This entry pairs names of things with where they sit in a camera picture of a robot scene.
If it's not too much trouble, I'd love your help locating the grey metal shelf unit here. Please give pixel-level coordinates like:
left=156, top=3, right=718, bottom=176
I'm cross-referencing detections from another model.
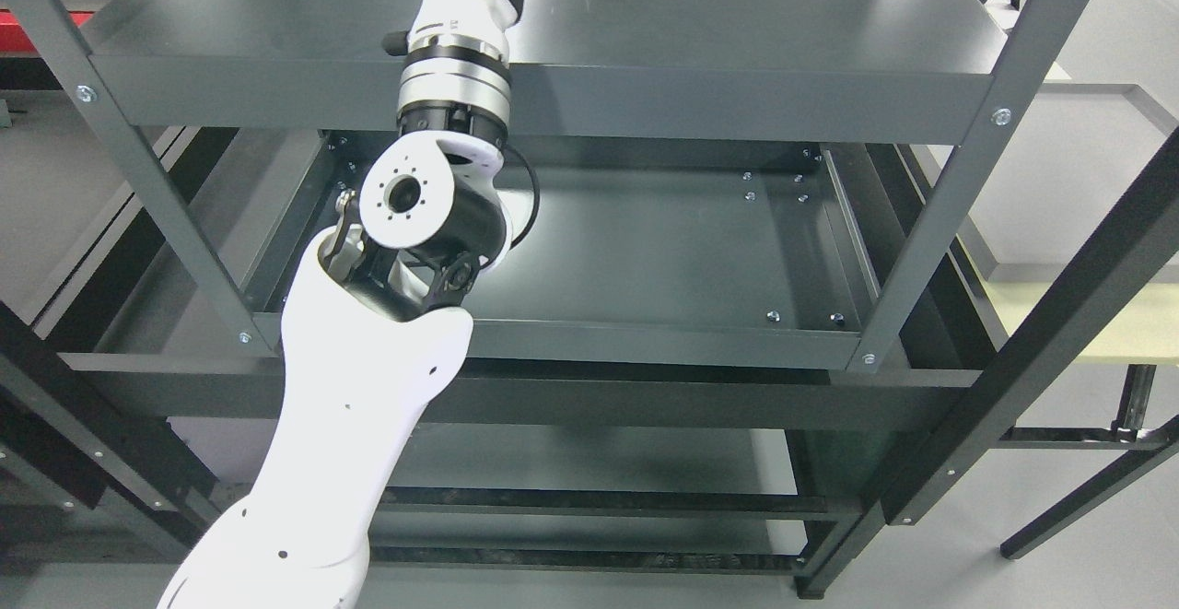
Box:
left=4, top=0, right=1091, bottom=385

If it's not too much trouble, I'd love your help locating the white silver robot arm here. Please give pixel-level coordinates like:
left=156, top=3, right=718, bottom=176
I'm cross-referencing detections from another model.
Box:
left=158, top=21, right=515, bottom=608

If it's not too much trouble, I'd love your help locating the black metal shelf rack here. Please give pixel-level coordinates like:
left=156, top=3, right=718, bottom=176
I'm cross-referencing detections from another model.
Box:
left=1, top=121, right=1178, bottom=608

